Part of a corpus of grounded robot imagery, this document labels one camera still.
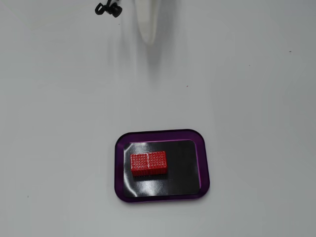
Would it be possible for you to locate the white plastic gripper finger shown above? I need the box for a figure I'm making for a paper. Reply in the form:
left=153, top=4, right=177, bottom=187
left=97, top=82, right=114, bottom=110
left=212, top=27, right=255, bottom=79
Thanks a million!
left=134, top=0, right=159, bottom=45

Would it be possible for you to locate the red perforated block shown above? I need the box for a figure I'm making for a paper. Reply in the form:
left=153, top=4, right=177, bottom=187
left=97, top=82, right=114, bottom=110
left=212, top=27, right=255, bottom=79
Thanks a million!
left=130, top=151, right=169, bottom=177

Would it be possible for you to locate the purple tray with black base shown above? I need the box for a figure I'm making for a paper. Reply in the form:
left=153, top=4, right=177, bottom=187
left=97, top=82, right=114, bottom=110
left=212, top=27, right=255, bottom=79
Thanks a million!
left=114, top=128, right=211, bottom=203

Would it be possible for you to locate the small black camera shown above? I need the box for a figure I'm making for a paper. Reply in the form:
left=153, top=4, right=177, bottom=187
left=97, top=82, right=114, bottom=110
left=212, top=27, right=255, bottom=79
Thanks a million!
left=108, top=3, right=123, bottom=18

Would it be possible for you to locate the black camera cable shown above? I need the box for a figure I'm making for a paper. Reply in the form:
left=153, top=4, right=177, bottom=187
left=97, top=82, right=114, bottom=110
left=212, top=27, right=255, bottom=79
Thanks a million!
left=94, top=0, right=119, bottom=15

